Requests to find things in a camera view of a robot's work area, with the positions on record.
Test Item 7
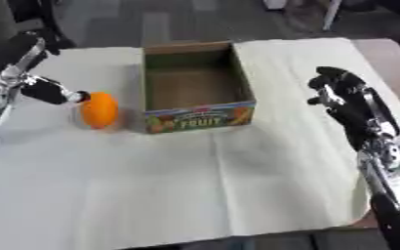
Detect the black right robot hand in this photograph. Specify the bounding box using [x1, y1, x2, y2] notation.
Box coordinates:
[305, 65, 400, 151]

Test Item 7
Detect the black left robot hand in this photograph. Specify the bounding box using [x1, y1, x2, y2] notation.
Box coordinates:
[0, 30, 93, 106]

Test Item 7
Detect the tan cardboard box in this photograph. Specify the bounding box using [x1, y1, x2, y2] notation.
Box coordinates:
[139, 40, 259, 135]

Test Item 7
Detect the orange toy fruit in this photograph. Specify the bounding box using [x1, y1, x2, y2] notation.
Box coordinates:
[78, 91, 122, 131]

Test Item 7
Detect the black tripod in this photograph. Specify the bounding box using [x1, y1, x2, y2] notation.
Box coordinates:
[5, 0, 79, 56]

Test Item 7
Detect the white furniture leg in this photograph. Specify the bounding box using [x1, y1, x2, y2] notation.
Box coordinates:
[321, 0, 343, 32]

